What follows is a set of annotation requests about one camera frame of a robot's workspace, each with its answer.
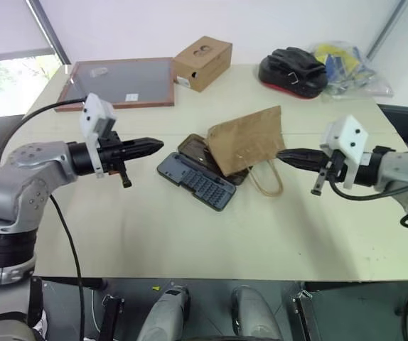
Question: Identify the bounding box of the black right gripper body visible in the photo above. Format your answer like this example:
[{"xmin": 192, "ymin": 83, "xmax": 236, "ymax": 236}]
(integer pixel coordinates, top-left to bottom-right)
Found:
[{"xmin": 311, "ymin": 148, "xmax": 349, "ymax": 195}]

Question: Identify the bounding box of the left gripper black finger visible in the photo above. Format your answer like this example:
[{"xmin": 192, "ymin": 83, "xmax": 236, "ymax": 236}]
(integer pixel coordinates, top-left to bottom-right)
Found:
[
  {"xmin": 122, "ymin": 144, "xmax": 165, "ymax": 160},
  {"xmin": 121, "ymin": 138, "xmax": 165, "ymax": 150}
]

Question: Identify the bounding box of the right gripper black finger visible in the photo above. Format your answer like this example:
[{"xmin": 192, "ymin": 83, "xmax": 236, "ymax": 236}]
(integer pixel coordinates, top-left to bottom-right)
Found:
[
  {"xmin": 278, "ymin": 154, "xmax": 324, "ymax": 173},
  {"xmin": 277, "ymin": 148, "xmax": 325, "ymax": 160}
]

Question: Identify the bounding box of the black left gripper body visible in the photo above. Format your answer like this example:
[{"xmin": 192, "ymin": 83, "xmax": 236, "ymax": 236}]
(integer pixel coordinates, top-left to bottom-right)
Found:
[{"xmin": 97, "ymin": 130, "xmax": 133, "ymax": 188}]

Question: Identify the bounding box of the brown paper bag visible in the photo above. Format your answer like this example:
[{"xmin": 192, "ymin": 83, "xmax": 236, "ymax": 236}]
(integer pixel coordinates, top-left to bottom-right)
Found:
[{"xmin": 206, "ymin": 105, "xmax": 286, "ymax": 198}]

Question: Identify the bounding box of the dark tool case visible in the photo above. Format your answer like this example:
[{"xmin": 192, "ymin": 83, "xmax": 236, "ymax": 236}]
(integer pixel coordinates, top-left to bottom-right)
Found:
[{"xmin": 156, "ymin": 134, "xmax": 251, "ymax": 213}]

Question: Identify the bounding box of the wooden framed grey board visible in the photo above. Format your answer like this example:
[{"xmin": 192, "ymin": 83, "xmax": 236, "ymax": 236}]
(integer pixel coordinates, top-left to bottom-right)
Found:
[{"xmin": 53, "ymin": 57, "xmax": 176, "ymax": 113}]

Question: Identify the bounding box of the black and red pouch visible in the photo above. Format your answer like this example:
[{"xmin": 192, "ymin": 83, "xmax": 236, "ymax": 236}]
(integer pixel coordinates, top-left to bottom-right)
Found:
[{"xmin": 258, "ymin": 46, "xmax": 329, "ymax": 99}]

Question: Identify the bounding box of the clear plastic bag yellow blue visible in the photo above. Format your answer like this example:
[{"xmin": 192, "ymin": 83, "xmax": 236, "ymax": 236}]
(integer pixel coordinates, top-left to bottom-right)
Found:
[{"xmin": 308, "ymin": 40, "xmax": 395, "ymax": 100}]

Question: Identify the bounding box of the brown cardboard box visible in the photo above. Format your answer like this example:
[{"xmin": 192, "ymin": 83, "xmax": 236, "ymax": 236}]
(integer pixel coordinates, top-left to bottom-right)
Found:
[{"xmin": 173, "ymin": 36, "xmax": 233, "ymax": 93}]

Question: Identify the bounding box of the black table crossbar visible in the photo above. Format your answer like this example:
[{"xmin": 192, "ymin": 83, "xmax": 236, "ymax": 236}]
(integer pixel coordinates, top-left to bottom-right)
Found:
[{"xmin": 42, "ymin": 278, "xmax": 107, "ymax": 291}]

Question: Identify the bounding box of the grey right robot leg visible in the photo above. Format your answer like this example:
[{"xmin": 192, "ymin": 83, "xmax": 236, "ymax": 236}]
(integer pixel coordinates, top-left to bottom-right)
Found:
[{"xmin": 230, "ymin": 285, "xmax": 283, "ymax": 341}]

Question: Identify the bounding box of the grey robot leg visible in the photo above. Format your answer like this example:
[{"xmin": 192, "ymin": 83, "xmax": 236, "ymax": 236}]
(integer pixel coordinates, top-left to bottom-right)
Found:
[
  {"xmin": 138, "ymin": 283, "xmax": 190, "ymax": 341},
  {"xmin": 230, "ymin": 285, "xmax": 283, "ymax": 341}
]

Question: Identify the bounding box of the white roller blind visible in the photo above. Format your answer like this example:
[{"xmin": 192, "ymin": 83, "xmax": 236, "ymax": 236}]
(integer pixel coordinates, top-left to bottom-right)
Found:
[{"xmin": 0, "ymin": 0, "xmax": 54, "ymax": 60}]

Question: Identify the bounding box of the grey left robot leg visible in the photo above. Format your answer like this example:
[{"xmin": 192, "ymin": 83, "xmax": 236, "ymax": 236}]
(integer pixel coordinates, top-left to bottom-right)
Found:
[{"xmin": 138, "ymin": 283, "xmax": 190, "ymax": 341}]

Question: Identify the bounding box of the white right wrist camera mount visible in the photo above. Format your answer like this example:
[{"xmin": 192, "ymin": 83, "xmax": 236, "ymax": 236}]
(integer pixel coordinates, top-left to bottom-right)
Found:
[{"xmin": 319, "ymin": 114, "xmax": 370, "ymax": 189}]

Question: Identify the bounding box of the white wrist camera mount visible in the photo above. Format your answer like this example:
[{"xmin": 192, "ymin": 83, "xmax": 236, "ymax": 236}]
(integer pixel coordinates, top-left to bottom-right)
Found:
[
  {"xmin": 79, "ymin": 92, "xmax": 117, "ymax": 178},
  {"xmin": 319, "ymin": 114, "xmax": 370, "ymax": 189}
]

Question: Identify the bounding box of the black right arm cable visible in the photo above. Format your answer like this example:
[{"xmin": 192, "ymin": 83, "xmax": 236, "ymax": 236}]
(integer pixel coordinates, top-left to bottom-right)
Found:
[{"xmin": 330, "ymin": 179, "xmax": 408, "ymax": 317}]

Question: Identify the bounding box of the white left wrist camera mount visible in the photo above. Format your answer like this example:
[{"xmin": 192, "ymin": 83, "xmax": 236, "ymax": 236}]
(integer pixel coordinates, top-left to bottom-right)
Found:
[{"xmin": 79, "ymin": 92, "xmax": 117, "ymax": 178}]

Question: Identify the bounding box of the dark window frame bar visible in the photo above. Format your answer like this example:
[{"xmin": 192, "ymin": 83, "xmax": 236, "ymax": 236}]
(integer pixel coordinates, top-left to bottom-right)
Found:
[{"xmin": 26, "ymin": 0, "xmax": 70, "ymax": 65}]

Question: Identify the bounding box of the grey wall conduit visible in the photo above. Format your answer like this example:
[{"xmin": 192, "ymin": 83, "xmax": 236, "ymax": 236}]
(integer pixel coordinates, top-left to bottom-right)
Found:
[{"xmin": 365, "ymin": 0, "xmax": 407, "ymax": 58}]

